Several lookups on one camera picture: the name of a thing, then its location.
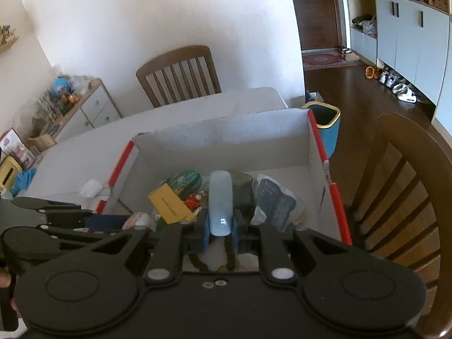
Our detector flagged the yellow small box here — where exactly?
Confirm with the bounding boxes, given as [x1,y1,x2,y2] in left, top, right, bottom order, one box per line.
[148,184,196,224]

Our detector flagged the light blue glasses case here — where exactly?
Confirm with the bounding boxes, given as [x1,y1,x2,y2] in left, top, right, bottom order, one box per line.
[208,171,234,237]

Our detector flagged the green round foil packet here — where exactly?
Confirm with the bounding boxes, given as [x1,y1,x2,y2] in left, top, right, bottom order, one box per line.
[166,170,202,201]

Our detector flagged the left hand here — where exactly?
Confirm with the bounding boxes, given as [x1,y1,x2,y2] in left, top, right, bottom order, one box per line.
[0,267,19,315]

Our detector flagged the white crumpled tissue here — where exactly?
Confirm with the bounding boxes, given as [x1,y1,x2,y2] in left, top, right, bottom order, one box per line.
[80,179,110,199]

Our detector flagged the white green plastic packet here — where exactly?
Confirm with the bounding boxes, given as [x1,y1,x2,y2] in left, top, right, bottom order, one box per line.
[250,174,308,233]

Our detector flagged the blue cloth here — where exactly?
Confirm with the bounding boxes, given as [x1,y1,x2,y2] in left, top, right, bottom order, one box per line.
[10,168,37,197]

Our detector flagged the yellow tissue box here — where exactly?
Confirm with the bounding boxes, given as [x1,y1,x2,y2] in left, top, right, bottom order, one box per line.
[0,156,22,191]

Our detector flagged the red white paper bag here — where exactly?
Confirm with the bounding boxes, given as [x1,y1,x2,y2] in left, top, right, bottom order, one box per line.
[1,128,35,170]

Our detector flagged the red cardboard box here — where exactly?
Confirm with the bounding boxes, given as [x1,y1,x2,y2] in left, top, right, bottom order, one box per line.
[95,108,353,273]

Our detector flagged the white sideboard with drawers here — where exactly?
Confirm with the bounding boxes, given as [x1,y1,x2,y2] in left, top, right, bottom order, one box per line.
[25,78,123,151]

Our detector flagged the blue globe toy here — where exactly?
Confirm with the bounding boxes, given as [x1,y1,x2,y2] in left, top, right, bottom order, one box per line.
[51,77,73,96]

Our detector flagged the blue waste bin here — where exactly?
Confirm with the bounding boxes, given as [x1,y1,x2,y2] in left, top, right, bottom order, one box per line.
[303,101,341,158]

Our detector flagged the wooden chair at right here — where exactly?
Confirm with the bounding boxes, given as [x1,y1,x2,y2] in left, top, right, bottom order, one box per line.
[346,112,451,338]

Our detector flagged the wooden chair behind table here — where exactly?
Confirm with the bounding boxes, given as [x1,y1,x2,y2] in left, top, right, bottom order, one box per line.
[136,45,221,108]

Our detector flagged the red doormat rug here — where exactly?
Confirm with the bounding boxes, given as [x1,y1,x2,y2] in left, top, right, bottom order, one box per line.
[302,47,362,71]

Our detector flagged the white sneakers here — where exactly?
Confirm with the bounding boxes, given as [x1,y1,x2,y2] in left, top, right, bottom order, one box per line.
[392,83,417,103]

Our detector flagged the dark wooden door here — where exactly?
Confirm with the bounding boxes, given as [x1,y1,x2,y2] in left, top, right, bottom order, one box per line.
[293,0,339,51]

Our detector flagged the wall shelf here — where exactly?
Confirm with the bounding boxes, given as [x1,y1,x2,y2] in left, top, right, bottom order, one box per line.
[0,36,18,54]

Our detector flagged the light blue cabinet wall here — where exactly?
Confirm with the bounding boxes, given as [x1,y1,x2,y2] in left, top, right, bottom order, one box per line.
[350,0,452,128]

